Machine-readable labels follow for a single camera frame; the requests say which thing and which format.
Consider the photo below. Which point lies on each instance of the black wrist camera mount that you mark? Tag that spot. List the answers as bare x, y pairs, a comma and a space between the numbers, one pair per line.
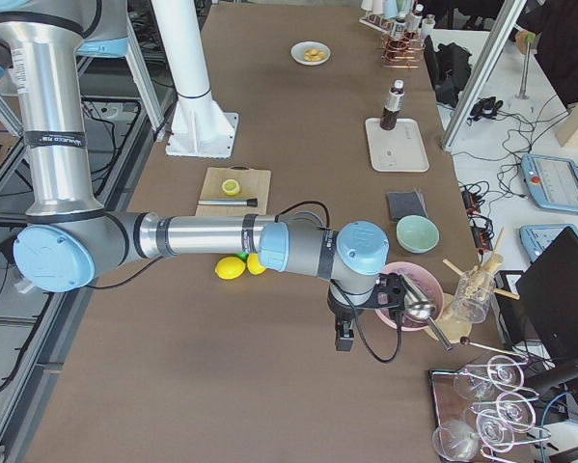
389, 292

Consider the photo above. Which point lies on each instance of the tea bottle in rack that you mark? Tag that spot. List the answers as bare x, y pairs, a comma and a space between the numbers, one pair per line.
396, 37

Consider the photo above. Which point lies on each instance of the blue teach pendant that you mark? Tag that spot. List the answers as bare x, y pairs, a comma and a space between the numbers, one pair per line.
536, 238
551, 181

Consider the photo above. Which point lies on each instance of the steel ice scoop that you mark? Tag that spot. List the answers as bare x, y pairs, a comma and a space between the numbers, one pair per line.
420, 308

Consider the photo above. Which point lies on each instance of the grey folded cloth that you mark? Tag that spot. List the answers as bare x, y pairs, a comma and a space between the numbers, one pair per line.
406, 203

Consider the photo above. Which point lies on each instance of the wine glass middle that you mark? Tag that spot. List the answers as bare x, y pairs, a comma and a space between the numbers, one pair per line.
502, 423

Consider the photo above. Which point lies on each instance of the cream rabbit tray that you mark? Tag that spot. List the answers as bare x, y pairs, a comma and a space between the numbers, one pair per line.
400, 150

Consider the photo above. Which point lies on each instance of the half lemon slice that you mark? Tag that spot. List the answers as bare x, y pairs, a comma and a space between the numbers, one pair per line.
231, 187

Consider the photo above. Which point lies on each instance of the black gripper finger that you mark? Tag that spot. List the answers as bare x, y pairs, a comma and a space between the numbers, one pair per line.
341, 337
349, 331

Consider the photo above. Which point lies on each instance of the copper wire bottle rack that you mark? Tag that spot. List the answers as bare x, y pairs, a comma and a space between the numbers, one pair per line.
407, 57

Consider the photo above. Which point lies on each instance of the wine glass lower left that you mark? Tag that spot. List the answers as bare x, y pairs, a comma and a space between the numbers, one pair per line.
456, 441

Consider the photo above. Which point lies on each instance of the blue teach pendant far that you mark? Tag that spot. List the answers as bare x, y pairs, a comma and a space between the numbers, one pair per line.
551, 181

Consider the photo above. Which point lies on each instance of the wine glass rack tray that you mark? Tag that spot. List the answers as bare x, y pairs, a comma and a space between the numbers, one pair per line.
448, 405

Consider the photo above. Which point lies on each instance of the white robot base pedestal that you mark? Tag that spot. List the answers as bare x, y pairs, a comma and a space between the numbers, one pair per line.
200, 128

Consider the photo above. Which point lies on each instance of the wooden cutting board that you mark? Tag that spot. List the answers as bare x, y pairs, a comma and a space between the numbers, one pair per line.
254, 184

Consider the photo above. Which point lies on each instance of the yellow lemon near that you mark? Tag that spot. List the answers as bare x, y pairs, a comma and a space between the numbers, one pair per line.
230, 268

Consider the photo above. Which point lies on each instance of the yellow lemon far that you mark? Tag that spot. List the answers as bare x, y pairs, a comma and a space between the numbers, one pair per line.
253, 264

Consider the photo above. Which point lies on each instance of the wine glass upper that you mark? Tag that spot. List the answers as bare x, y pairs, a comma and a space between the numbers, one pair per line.
483, 382

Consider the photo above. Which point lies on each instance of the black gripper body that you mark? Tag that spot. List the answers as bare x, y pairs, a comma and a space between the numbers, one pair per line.
341, 311

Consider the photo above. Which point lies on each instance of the black monitor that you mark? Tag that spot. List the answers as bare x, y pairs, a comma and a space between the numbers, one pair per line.
548, 291

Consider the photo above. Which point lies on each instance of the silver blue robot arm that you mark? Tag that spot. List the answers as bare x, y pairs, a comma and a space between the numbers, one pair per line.
70, 239

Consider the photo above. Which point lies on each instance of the yellow lemon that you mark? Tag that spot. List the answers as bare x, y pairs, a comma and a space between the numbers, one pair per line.
253, 264
230, 268

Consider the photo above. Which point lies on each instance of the white round plate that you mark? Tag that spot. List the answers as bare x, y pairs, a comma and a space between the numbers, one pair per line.
297, 51

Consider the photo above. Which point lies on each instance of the dark tea bottle on tray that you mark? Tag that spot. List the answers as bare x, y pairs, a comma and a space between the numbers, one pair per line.
392, 106

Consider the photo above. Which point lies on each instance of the steel muddler black tip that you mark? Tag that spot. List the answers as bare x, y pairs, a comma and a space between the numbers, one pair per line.
226, 202

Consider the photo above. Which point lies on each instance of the twisted glazed donut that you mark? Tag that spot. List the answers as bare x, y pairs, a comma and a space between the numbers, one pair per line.
314, 55

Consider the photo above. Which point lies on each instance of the aluminium frame post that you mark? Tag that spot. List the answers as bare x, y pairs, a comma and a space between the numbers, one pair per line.
486, 62

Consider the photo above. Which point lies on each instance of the pink ice bowl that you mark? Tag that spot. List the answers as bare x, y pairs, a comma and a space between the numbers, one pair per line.
425, 281

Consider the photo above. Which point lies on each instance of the mint green bowl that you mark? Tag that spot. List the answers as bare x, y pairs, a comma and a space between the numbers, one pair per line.
417, 234

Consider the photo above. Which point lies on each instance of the wooden cup tree stand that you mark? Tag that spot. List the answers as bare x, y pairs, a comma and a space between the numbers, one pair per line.
454, 328

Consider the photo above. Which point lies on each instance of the clear glass mug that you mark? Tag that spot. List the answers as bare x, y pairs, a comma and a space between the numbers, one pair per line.
472, 296

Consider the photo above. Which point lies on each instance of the blue teach pendant near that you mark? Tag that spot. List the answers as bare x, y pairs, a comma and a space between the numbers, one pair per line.
536, 238

